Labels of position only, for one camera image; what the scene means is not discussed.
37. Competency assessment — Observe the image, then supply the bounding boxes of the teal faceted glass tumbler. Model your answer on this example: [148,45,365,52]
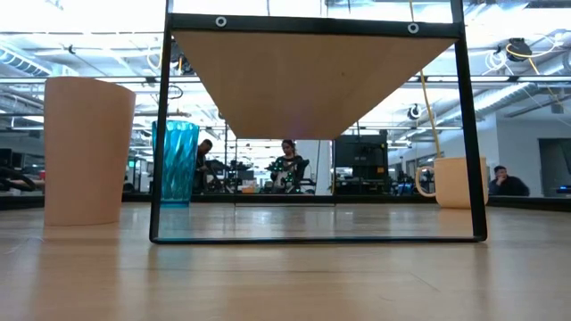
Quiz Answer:
[151,119,201,209]

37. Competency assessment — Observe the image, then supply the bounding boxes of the beige mug with handle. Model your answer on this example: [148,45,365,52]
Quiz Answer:
[414,156,490,210]

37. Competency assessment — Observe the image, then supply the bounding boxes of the tall peach plastic cup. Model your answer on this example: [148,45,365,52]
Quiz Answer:
[43,76,137,227]

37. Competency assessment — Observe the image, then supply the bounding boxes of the person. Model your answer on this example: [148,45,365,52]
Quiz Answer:
[0,165,46,193]
[193,138,215,194]
[269,138,310,194]
[487,165,531,198]

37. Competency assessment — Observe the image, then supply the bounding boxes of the black equipment cabinet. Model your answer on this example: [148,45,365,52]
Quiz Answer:
[334,133,389,195]

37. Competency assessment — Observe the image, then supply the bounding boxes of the wooden table with black frame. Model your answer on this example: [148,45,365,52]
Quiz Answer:
[148,0,489,245]

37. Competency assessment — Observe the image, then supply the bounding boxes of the yellow hanging cable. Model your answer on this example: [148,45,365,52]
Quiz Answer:
[408,0,443,159]

